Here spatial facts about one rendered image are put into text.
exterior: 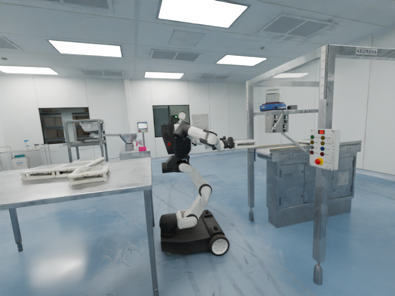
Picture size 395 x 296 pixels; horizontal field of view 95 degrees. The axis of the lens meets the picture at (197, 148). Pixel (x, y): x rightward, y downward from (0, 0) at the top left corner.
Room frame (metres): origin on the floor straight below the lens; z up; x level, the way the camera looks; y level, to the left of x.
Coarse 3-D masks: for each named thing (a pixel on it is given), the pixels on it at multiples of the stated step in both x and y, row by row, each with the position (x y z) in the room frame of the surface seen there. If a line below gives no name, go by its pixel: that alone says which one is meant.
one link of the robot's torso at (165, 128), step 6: (162, 126) 1.69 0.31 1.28; (168, 126) 1.71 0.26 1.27; (174, 126) 1.69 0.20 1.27; (162, 132) 1.69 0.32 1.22; (168, 132) 1.70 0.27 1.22; (162, 138) 1.69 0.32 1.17; (168, 138) 1.70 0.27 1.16; (174, 138) 1.69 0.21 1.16; (186, 138) 1.71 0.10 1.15; (192, 138) 1.75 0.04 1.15; (168, 144) 1.68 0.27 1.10; (174, 144) 1.71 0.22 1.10; (180, 144) 1.71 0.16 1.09; (186, 144) 1.72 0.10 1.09; (168, 150) 1.71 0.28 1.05; (174, 150) 1.72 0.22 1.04; (180, 150) 1.72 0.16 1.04; (186, 150) 1.73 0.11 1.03
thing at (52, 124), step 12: (48, 108) 5.64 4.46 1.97; (60, 108) 5.74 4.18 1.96; (72, 108) 5.85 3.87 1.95; (84, 108) 5.95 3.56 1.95; (48, 120) 5.63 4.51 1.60; (60, 120) 5.73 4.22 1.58; (48, 132) 5.61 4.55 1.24; (60, 132) 5.71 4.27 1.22; (72, 132) 5.82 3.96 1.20; (84, 132) 5.93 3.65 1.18
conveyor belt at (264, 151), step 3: (345, 144) 2.20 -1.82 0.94; (348, 144) 2.21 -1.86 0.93; (276, 147) 2.23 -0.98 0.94; (279, 147) 2.22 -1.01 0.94; (258, 150) 2.13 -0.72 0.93; (261, 150) 2.09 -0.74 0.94; (264, 150) 2.06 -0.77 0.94; (267, 150) 2.04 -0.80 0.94; (288, 150) 1.99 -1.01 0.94; (291, 150) 2.00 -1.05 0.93; (261, 153) 2.07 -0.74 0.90; (264, 153) 2.01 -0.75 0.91; (267, 153) 1.95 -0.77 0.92; (270, 156) 1.93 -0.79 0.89
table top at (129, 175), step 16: (128, 160) 2.08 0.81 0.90; (144, 160) 2.03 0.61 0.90; (0, 176) 1.62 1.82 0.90; (16, 176) 1.59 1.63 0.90; (112, 176) 1.42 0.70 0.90; (128, 176) 1.40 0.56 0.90; (144, 176) 1.38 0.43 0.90; (0, 192) 1.17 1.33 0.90; (16, 192) 1.15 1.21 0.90; (32, 192) 1.14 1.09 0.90; (48, 192) 1.12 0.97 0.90; (64, 192) 1.11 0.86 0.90; (80, 192) 1.09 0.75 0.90; (96, 192) 1.08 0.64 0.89; (112, 192) 1.11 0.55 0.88; (128, 192) 1.13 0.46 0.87; (0, 208) 0.96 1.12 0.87
